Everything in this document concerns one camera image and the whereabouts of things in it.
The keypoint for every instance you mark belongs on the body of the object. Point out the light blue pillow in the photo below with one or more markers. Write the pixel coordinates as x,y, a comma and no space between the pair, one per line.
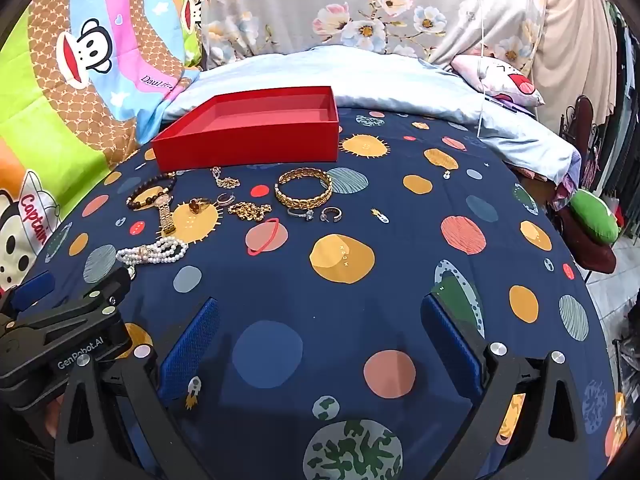
380,80

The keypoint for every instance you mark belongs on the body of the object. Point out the gold wrist watch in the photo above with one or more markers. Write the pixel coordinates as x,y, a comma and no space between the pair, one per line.
166,215

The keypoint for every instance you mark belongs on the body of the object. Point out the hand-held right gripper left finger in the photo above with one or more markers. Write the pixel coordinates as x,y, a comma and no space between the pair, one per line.
190,350

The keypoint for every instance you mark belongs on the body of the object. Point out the dark red cushion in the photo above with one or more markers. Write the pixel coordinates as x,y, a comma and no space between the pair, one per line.
590,255

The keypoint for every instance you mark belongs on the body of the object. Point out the grey floral bedding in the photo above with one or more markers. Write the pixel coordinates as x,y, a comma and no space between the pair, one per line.
310,5

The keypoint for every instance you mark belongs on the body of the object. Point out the cartoon monkey printed blanket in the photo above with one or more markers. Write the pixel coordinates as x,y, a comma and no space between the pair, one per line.
85,110

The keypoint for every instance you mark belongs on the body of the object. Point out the beige curtain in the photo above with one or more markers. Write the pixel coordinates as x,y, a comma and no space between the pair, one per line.
570,35

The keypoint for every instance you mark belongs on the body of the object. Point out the green cushion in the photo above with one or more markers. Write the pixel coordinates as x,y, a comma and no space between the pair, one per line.
595,215

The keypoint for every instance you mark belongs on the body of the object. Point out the hanging clothes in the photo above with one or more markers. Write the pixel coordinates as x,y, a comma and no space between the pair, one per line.
622,110

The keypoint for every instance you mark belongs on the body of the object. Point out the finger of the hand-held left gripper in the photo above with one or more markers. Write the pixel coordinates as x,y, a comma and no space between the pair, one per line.
105,287
32,290

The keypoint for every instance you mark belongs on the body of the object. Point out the red cardboard box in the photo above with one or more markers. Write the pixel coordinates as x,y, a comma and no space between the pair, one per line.
250,132

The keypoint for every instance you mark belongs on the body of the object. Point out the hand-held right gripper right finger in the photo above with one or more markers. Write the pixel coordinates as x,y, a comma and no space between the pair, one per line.
450,345

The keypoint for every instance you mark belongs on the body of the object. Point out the pink plush pillow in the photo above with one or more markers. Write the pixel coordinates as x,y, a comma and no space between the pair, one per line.
500,77

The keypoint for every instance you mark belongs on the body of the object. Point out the wide gold bangle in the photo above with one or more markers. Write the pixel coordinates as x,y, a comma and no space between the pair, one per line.
302,201

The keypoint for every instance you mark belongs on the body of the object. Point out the navy planet printed bedsheet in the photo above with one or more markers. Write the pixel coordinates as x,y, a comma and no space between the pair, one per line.
400,270

